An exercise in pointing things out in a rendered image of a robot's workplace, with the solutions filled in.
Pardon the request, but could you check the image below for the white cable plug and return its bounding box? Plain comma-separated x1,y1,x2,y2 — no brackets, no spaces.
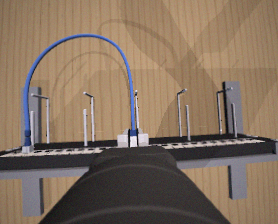
130,130,137,147

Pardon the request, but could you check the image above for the blue patch cord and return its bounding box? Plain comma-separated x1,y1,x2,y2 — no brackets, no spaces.
23,34,135,137

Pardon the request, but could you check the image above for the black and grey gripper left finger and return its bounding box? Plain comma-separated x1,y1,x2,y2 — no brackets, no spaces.
117,129,130,148

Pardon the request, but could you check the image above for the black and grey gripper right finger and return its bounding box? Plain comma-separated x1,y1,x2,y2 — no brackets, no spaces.
136,128,149,147

